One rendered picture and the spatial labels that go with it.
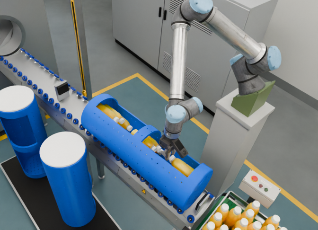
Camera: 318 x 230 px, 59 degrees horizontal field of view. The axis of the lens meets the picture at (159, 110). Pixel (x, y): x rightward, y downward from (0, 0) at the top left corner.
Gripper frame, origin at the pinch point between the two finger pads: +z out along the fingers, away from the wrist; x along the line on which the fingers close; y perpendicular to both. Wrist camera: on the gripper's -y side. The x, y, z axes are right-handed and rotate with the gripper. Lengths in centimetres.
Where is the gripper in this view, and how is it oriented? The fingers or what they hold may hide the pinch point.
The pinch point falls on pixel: (170, 157)
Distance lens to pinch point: 163.7
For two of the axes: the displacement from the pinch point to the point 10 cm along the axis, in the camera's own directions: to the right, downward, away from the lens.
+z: -0.9, 7.0, 7.1
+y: -7.5, -5.2, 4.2
